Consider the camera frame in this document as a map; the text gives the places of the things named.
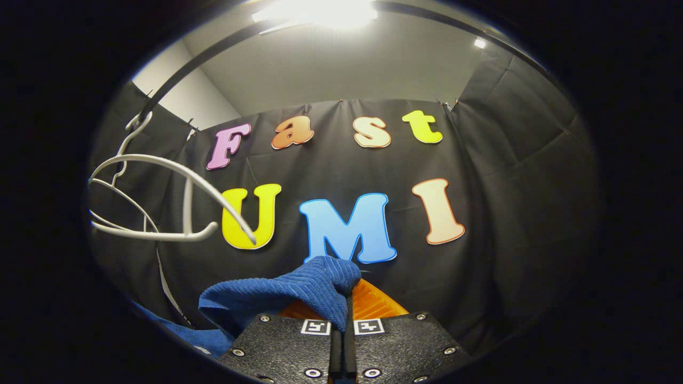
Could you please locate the blue jacket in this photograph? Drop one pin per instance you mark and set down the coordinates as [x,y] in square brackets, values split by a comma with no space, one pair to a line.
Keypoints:
[299,288]

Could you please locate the white clothes hanger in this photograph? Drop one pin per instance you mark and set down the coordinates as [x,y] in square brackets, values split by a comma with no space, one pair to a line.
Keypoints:
[160,236]
[140,205]

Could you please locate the black backdrop cloth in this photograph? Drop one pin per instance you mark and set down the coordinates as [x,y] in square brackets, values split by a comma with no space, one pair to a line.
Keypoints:
[507,186]

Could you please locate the large ceiling light panel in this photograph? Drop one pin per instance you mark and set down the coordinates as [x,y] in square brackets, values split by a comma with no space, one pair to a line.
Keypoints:
[320,12]

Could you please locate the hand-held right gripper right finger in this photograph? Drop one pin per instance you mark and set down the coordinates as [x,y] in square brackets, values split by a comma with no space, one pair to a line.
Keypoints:
[405,346]

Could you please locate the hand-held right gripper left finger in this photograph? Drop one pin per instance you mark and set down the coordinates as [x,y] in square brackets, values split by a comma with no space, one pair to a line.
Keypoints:
[283,346]

